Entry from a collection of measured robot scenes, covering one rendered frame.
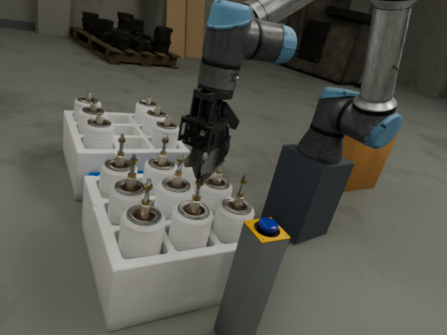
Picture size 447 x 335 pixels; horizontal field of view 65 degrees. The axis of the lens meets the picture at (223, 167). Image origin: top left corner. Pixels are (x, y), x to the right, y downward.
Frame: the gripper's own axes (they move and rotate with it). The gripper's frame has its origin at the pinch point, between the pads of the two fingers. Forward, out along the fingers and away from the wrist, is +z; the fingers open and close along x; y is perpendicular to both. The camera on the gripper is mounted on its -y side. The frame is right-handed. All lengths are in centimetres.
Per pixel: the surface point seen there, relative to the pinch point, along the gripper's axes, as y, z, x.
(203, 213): 0.5, 9.1, 2.6
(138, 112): -48, 13, -58
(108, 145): -19, 16, -46
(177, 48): -289, 25, -208
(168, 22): -280, 0, -219
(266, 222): 4.4, 1.5, 18.0
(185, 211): 2.8, 9.2, -0.9
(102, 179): 1.9, 12.6, -27.3
